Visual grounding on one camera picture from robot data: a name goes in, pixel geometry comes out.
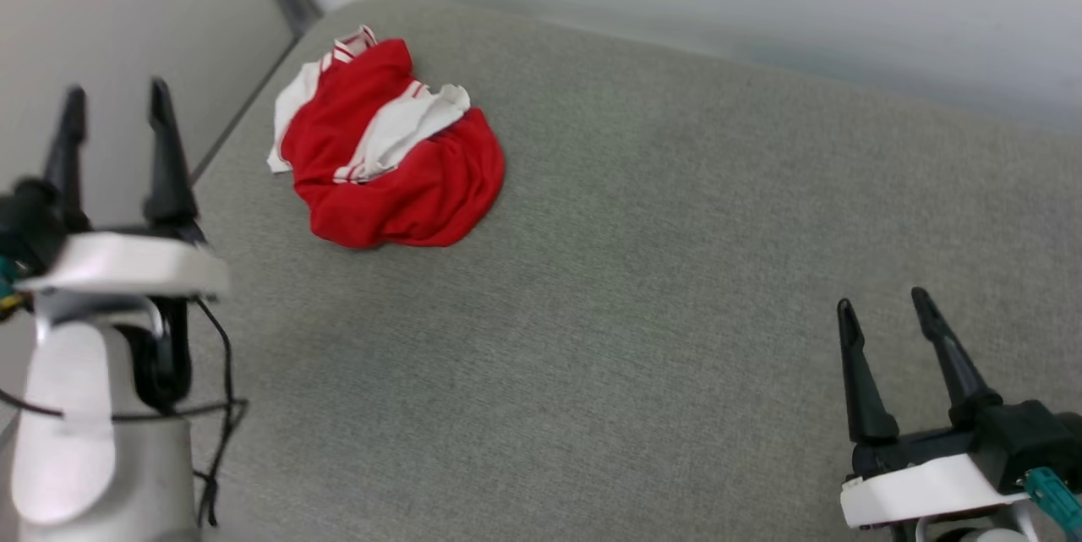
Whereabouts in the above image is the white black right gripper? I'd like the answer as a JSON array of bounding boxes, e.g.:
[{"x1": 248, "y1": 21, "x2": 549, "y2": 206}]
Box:
[{"x1": 837, "y1": 287, "x2": 1036, "y2": 533}]

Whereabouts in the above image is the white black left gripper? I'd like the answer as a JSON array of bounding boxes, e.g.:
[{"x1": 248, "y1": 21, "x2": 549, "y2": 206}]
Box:
[{"x1": 15, "y1": 77, "x2": 231, "y2": 301}]

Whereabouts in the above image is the red white jersey garment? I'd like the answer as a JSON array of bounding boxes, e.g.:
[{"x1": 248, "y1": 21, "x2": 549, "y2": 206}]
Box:
[{"x1": 267, "y1": 25, "x2": 506, "y2": 249}]

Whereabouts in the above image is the teal right camera cable connector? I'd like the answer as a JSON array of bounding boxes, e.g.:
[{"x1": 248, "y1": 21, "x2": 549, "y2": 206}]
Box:
[{"x1": 1021, "y1": 468, "x2": 1082, "y2": 536}]

